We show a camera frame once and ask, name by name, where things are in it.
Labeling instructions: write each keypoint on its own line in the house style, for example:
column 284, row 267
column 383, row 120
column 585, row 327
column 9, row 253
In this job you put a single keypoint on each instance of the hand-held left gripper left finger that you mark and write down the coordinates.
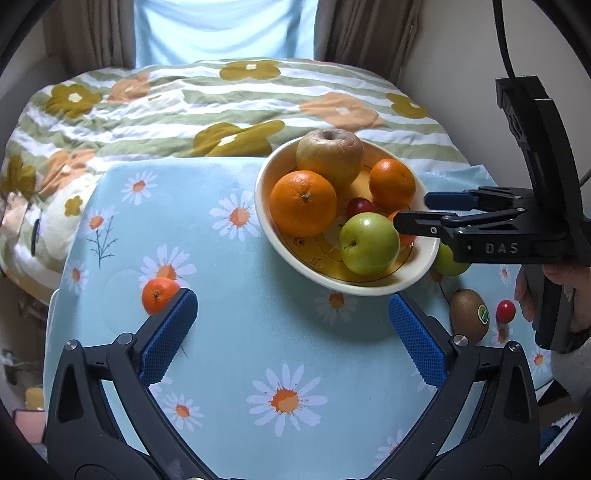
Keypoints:
column 168, row 337

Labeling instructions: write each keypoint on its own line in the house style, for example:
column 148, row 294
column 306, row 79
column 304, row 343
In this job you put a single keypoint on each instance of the blue daisy print tablecloth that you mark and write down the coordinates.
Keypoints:
column 258, row 350

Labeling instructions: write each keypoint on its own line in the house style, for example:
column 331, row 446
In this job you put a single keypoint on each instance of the small tangerine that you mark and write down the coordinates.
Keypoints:
column 158, row 296
column 406, row 240

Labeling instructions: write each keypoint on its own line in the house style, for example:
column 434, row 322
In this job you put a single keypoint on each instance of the brown kiwi with green sticker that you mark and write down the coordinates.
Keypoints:
column 468, row 316

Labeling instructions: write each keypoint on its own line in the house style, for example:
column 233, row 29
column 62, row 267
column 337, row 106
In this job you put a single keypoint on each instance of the person's right hand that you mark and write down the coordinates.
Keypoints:
column 581, row 295

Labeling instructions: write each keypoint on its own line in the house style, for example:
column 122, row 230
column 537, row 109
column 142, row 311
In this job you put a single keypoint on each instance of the small yellow object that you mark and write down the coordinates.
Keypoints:
column 34, row 398

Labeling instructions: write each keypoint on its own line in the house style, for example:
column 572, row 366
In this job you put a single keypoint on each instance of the striped floral blanket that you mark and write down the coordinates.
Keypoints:
column 184, row 106

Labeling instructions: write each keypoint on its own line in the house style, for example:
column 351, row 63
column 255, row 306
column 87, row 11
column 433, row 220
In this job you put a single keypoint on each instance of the green apple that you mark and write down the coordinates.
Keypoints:
column 369, row 244
column 447, row 264

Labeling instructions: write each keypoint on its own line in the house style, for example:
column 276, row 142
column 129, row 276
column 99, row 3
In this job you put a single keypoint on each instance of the brown curtain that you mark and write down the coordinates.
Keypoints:
column 92, row 32
column 369, row 32

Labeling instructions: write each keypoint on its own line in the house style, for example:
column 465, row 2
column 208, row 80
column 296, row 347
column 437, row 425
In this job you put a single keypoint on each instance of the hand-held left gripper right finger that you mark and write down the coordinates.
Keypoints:
column 418, row 341

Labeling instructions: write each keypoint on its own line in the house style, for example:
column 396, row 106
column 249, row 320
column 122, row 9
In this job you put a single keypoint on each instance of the red cherry tomato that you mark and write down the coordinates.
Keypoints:
column 360, row 206
column 505, row 311

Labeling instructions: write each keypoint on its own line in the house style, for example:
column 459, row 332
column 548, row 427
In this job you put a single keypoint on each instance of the cream bowl with yellow print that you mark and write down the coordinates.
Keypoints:
column 286, row 249

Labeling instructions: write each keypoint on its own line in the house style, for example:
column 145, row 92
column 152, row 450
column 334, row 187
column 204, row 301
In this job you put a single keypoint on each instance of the large orange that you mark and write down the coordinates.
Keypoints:
column 303, row 203

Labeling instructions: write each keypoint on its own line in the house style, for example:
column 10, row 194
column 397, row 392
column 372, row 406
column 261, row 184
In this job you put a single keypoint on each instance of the medium orange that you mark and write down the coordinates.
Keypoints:
column 392, row 183

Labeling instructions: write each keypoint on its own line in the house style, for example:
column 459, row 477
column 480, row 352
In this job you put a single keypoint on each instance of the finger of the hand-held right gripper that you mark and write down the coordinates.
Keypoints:
column 420, row 222
column 448, row 200

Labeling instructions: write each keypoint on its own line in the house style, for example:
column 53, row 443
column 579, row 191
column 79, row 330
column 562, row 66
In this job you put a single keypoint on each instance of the pink box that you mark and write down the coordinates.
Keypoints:
column 30, row 424

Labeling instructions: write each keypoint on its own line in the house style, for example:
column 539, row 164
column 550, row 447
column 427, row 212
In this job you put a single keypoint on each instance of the light blue hanging cloth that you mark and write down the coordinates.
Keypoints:
column 221, row 27

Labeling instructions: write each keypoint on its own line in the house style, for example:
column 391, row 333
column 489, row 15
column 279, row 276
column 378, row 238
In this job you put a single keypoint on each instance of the wrinkled brown apple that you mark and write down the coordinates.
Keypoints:
column 328, row 157

